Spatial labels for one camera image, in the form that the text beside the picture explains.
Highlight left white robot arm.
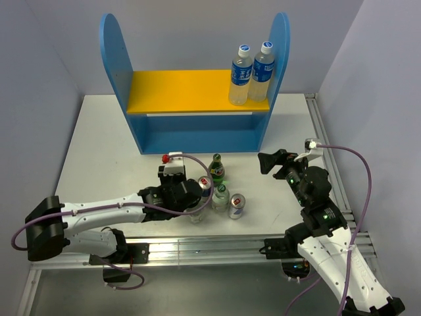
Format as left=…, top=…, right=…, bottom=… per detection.
left=25, top=173, right=202, bottom=263

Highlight right Red Bull can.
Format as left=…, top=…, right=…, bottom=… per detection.
left=228, top=194, right=245, bottom=219

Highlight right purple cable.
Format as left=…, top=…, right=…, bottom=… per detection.
left=282, top=144, right=372, bottom=316

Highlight blue and yellow wooden shelf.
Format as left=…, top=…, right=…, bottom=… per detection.
left=99, top=12, right=290, bottom=154

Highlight clear water bottle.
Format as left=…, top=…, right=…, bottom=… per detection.
left=228, top=44, right=253, bottom=105
left=248, top=41, right=275, bottom=102

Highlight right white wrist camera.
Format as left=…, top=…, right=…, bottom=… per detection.
left=294, top=138, right=323, bottom=162

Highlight clear glass bottle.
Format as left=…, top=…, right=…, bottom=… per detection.
left=212, top=184, right=230, bottom=213
left=187, top=205, right=205, bottom=223

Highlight right clear glass bottle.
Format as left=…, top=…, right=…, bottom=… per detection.
left=212, top=184, right=230, bottom=213

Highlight left Red Bull can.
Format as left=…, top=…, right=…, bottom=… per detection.
left=198, top=176, right=211, bottom=203

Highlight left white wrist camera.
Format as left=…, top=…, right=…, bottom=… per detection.
left=162, top=151, right=185, bottom=176

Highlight aluminium front rail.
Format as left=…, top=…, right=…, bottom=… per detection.
left=18, top=230, right=378, bottom=316

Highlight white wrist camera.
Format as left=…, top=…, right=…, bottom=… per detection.
left=294, top=138, right=323, bottom=162
left=162, top=151, right=185, bottom=176

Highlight left clear water bottle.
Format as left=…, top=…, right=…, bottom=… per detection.
left=228, top=44, right=253, bottom=105

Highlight right clear water bottle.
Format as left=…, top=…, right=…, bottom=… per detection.
left=248, top=41, right=275, bottom=102

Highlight green Perrier bottle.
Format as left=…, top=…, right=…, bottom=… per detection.
left=208, top=153, right=225, bottom=187

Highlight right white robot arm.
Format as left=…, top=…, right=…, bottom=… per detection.
left=258, top=149, right=405, bottom=315

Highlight left clear glass bottle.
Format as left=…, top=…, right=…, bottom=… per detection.
left=187, top=205, right=205, bottom=223

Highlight aluminium side rail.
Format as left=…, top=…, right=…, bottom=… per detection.
left=304, top=93, right=358, bottom=231

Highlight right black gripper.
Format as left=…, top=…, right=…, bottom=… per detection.
left=257, top=147, right=313, bottom=205

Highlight red bull can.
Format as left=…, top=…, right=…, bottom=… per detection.
left=228, top=194, right=245, bottom=219
left=198, top=176, right=211, bottom=203

